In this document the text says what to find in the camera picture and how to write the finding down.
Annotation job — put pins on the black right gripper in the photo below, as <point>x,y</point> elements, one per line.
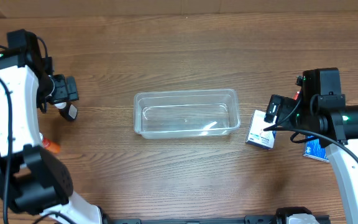
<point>286,106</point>

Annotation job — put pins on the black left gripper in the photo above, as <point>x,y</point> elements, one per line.
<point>62,90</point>

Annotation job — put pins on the dark bottle with white cap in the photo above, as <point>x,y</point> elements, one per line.
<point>67,110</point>

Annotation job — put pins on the orange tube with white cap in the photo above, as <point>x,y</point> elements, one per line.
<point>50,145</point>

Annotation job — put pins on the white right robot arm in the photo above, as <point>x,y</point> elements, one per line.
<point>321,112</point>

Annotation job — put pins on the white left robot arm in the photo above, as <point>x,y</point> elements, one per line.
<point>32,179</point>

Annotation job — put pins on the clear plastic container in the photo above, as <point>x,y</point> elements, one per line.
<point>186,113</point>

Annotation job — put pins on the small red and white item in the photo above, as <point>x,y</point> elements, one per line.
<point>296,96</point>

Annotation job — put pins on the white and blue box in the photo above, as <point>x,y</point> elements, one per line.
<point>256,135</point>

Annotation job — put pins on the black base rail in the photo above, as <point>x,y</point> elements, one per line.
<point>248,219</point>

